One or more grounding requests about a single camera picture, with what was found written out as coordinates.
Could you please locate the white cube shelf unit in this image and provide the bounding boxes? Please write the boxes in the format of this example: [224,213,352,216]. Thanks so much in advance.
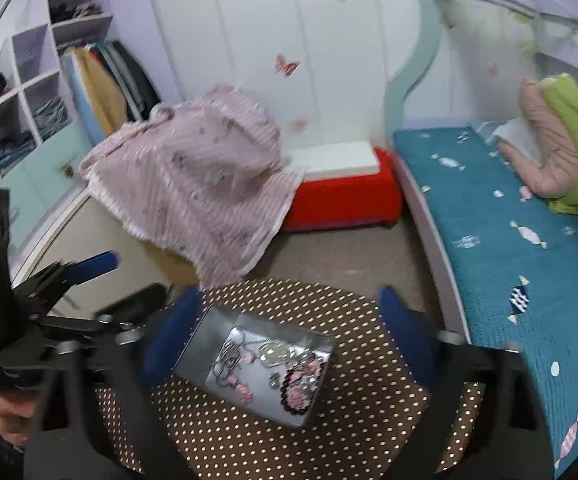
[0,0,116,187]

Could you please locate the pink striped blanket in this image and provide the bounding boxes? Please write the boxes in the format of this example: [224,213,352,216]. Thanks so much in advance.
[79,85,310,288]

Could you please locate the person's left hand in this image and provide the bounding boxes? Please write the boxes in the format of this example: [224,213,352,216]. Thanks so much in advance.
[0,389,34,450]

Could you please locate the white pillow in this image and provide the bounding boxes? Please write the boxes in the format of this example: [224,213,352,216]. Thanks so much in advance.
[488,119,526,162]

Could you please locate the pink oval brooch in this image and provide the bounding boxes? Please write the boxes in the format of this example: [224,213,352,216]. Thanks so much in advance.
[280,367,321,414]

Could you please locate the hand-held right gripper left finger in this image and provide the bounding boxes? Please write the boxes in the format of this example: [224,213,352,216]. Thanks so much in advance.
[23,287,205,480]

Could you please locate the silver keychain cluster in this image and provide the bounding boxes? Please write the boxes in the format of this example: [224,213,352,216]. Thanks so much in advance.
[211,327,258,386]

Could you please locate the brown polka dot tablecloth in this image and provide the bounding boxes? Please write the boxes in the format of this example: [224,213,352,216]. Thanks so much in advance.
[94,277,484,480]

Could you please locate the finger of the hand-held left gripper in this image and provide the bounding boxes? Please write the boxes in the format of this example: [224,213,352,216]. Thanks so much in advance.
[14,251,120,307]
[34,283,171,349]

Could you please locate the dark metal tin box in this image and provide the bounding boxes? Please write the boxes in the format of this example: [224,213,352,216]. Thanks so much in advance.
[173,304,335,429]

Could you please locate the pale grey pendant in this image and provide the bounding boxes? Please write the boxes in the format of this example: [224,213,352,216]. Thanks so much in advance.
[259,342,295,368]

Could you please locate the blue patterned bed mattress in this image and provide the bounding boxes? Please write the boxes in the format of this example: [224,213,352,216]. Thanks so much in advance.
[393,121,578,476]

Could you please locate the pink butterfly wall sticker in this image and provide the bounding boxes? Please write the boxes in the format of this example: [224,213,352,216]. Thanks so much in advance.
[275,53,301,77]

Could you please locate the red box with white lid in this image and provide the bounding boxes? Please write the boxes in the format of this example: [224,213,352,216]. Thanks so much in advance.
[281,141,404,233]

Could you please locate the hanging clothes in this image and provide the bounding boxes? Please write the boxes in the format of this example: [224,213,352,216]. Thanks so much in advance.
[62,40,163,147]

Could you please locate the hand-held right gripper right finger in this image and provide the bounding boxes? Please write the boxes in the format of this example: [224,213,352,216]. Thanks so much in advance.
[378,285,554,480]

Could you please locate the teal bunk bed frame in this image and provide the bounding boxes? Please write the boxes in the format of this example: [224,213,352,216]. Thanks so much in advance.
[384,0,578,346]

